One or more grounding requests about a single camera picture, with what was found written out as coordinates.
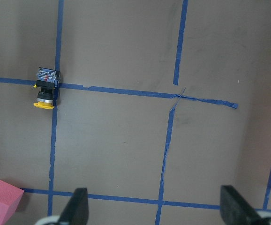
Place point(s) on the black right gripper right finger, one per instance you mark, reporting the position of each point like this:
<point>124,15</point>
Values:
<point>234,209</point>

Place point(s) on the pink cube near bases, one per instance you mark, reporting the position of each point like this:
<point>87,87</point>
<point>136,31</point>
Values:
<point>10,197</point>

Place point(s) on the yellow black push button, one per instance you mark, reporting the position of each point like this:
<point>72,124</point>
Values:
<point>47,80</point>

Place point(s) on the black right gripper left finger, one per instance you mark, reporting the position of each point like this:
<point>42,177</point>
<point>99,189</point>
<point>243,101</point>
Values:
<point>76,211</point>

